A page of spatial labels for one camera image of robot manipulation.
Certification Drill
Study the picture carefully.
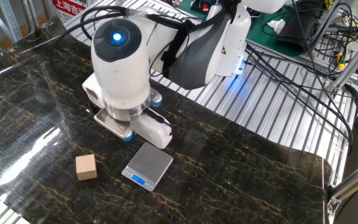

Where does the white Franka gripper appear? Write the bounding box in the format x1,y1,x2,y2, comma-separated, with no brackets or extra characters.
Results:
81,73,173,149

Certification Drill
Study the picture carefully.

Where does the light wooden block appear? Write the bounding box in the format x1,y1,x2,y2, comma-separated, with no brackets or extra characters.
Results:
75,154,98,182

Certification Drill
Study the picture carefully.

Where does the silver digital pocket scale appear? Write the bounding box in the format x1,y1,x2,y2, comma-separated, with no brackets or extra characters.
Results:
121,142,174,192

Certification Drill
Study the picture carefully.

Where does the blue round cap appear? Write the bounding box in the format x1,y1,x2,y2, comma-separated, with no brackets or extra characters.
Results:
150,92,163,108

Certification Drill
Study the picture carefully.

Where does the black marble pattern mat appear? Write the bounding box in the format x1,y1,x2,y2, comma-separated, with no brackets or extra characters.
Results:
0,14,334,224

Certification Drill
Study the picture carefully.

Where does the red black hand tool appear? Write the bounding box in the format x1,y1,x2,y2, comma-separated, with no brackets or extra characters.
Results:
190,0,216,13

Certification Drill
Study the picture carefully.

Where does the green cutting mat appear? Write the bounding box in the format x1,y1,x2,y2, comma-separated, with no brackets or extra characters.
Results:
175,0,306,58

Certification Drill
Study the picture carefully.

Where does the red white printed sign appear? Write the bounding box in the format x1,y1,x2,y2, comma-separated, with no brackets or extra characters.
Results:
51,0,90,24

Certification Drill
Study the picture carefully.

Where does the crumpled white tissue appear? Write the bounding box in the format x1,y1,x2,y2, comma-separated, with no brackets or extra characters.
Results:
266,18,287,35

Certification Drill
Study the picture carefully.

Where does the grey metal pole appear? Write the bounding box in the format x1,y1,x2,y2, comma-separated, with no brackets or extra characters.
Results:
19,0,43,35

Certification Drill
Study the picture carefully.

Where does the black fabric pouch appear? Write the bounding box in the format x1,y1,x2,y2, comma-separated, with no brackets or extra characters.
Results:
275,1,319,53

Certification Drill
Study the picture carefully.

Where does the grey perforated angle bar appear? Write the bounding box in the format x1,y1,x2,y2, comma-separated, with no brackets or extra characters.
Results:
0,0,24,43

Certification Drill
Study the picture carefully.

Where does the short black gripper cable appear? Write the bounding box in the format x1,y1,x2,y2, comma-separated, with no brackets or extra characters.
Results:
144,107,172,128

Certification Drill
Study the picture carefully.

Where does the long black camera cable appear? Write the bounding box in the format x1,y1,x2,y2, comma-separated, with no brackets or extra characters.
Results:
48,5,198,82

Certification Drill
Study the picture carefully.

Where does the thick black table cable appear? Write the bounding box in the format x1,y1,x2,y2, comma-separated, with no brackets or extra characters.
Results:
244,43,356,153

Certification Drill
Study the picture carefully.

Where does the yellow green handle screwdriver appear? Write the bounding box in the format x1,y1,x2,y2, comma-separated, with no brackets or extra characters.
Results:
334,52,347,70

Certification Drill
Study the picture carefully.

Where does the aluminium frame post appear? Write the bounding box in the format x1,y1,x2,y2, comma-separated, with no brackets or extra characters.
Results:
326,154,358,217
328,30,358,96
306,0,344,54

